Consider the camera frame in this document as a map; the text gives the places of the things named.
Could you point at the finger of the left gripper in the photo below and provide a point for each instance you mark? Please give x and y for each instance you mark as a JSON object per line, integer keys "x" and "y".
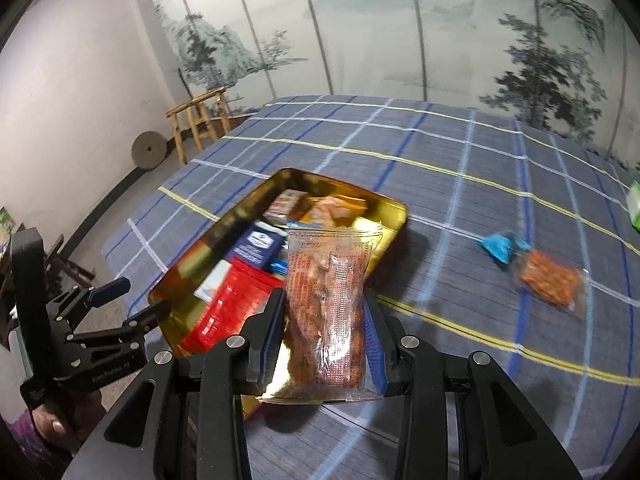
{"x": 148, "y": 318}
{"x": 100, "y": 296}

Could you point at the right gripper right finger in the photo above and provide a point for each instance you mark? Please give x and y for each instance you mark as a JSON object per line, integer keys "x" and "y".
{"x": 500, "y": 434}

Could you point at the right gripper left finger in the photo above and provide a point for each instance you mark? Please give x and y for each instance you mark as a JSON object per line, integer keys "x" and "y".
{"x": 183, "y": 417}

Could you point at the red snack package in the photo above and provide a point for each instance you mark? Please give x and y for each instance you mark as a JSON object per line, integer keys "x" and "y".
{"x": 244, "y": 292}

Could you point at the blue soda crackers pack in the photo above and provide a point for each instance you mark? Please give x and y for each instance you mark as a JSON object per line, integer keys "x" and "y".
{"x": 257, "y": 246}

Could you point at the small bag blue clip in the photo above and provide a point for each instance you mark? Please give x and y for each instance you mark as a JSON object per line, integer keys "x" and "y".
{"x": 278, "y": 266}

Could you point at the clear bag fried snacks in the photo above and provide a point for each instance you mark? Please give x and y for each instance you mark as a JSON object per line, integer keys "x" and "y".
{"x": 322, "y": 357}

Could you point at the clear bag orange snacks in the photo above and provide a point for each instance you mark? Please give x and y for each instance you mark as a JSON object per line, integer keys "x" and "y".
{"x": 555, "y": 283}

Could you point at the blue candy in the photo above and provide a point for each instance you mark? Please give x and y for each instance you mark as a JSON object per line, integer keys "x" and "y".
{"x": 503, "y": 246}

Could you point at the grey brown snack bar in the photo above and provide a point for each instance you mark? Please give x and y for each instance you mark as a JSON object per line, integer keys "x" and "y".
{"x": 290, "y": 205}

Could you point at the orange yellow snack packet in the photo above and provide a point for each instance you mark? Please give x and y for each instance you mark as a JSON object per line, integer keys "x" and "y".
{"x": 335, "y": 211}

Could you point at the yellow cake packet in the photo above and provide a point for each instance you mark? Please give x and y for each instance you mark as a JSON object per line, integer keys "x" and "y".
{"x": 379, "y": 235}

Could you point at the person left hand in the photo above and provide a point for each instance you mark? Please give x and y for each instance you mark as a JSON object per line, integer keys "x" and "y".
{"x": 69, "y": 420}

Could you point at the dark wooden side rack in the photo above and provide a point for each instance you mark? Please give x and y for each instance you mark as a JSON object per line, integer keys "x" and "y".
{"x": 55, "y": 263}

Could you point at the round stone millstone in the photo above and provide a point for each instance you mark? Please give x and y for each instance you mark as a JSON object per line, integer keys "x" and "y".
{"x": 149, "y": 150}

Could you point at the blue plaid tablecloth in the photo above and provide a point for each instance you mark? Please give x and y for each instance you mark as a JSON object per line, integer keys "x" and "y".
{"x": 462, "y": 175}

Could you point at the gold toffee tin box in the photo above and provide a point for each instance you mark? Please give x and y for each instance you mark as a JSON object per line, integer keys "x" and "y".
{"x": 184, "y": 276}

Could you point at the green tissue pack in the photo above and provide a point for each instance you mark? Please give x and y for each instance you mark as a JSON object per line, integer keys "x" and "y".
{"x": 633, "y": 205}

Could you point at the painted landscape folding screen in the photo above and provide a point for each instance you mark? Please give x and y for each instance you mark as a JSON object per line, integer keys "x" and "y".
{"x": 569, "y": 66}

